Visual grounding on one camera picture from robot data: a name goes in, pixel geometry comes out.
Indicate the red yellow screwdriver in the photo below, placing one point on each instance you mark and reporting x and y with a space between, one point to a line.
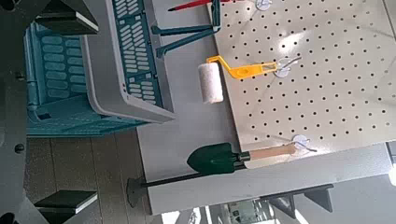
193 4

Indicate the beige perforated pegboard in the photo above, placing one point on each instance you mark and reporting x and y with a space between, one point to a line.
327 93

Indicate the black shelf bracket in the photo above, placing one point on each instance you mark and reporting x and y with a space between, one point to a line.
317 196

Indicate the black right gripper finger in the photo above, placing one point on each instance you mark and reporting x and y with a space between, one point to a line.
67 15
67 202

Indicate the grey display back panel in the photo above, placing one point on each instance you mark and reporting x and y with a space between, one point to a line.
186 130

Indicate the white pegboard hook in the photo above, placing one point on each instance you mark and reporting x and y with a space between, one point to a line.
263 3
300 141
283 70

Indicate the black stand post with foot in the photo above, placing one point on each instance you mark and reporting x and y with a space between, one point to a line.
134 189

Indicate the teal and grey plastic crate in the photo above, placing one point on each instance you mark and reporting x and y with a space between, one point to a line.
62 118

